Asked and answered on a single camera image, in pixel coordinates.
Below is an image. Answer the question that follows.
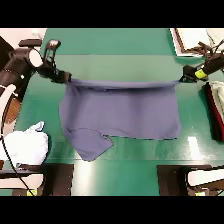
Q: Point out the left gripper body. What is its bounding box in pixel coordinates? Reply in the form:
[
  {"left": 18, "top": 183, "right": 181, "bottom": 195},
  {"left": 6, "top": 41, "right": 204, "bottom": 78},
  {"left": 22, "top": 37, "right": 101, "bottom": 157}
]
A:
[{"left": 37, "top": 64, "right": 73, "bottom": 85}]

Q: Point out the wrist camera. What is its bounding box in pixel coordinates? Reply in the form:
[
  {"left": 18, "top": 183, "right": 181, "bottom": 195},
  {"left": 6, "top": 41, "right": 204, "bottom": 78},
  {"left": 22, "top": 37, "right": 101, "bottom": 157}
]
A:
[
  {"left": 191, "top": 41, "right": 215, "bottom": 57},
  {"left": 42, "top": 39, "right": 63, "bottom": 68}
]

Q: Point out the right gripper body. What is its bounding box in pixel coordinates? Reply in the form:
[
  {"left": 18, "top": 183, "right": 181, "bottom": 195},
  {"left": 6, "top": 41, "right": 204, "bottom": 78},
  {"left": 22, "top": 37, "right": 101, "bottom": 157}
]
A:
[{"left": 179, "top": 64, "right": 205, "bottom": 84}]

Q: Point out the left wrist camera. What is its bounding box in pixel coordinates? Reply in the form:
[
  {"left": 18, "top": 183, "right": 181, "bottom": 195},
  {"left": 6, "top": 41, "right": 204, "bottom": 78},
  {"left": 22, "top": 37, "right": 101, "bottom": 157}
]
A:
[{"left": 42, "top": 39, "right": 63, "bottom": 68}]

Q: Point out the purple T-shirt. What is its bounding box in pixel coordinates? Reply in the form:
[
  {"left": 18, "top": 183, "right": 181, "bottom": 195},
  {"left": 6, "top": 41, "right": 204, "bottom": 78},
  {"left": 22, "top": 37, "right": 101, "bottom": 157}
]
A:
[{"left": 58, "top": 78, "right": 183, "bottom": 163}]

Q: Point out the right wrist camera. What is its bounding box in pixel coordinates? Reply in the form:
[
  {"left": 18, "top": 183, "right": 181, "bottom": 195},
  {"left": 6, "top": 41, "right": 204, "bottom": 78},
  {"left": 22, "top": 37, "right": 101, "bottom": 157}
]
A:
[{"left": 191, "top": 41, "right": 215, "bottom": 57}]

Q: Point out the red folded garment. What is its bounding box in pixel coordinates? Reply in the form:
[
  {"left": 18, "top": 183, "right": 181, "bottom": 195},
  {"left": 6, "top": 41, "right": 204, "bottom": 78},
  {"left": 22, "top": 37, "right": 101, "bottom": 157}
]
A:
[{"left": 204, "top": 81, "right": 224, "bottom": 143}]

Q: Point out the white folded garment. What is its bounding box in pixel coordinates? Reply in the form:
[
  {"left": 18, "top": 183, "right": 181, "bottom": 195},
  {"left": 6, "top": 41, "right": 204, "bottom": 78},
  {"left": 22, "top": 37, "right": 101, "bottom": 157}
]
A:
[
  {"left": 209, "top": 80, "right": 224, "bottom": 118},
  {"left": 169, "top": 27, "right": 214, "bottom": 57}
]

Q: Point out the black cable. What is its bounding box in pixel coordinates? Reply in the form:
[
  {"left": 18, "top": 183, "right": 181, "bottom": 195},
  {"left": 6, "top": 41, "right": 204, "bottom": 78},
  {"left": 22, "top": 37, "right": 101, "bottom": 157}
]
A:
[{"left": 0, "top": 132, "right": 36, "bottom": 197}]

